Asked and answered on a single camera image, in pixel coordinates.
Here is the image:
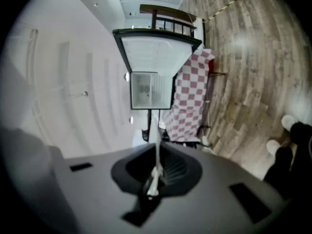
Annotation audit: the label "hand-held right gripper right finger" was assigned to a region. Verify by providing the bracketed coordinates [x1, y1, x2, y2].
[140, 142, 293, 234]

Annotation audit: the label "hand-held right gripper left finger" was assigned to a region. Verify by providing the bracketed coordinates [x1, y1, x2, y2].
[50, 142, 157, 234]

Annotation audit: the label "white round plate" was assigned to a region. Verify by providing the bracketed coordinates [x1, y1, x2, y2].
[146, 111, 164, 197]

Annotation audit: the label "black mini fridge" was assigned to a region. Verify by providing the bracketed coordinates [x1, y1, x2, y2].
[112, 28, 203, 111]

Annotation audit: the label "person legs with white shoes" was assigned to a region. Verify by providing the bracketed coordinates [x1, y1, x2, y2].
[263, 121, 312, 201]

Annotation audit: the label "person's left white shoe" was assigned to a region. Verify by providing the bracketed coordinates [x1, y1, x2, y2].
[266, 139, 281, 158]

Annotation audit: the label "person's white shoe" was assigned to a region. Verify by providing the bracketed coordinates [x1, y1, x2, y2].
[281, 114, 299, 132]
[266, 139, 281, 158]

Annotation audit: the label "red white checkered tablecloth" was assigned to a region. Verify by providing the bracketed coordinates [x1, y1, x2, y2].
[162, 48, 218, 143]

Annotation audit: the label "person's right white shoe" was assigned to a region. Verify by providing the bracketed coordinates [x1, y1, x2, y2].
[281, 114, 299, 132]

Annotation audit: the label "dark wooden railing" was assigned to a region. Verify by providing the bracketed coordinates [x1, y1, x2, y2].
[139, 4, 198, 38]

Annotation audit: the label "yellow black floor tape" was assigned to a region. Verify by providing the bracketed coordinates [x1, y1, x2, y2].
[208, 0, 245, 22]

